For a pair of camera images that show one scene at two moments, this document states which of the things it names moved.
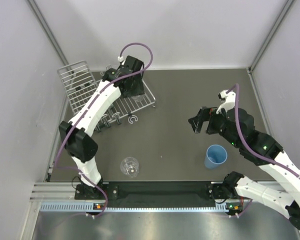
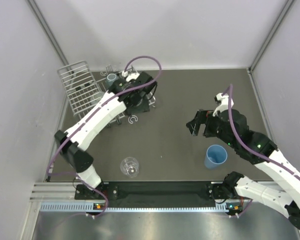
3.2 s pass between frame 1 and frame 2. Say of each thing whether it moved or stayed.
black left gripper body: moved
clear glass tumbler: stayed
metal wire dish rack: stayed
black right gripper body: stayed
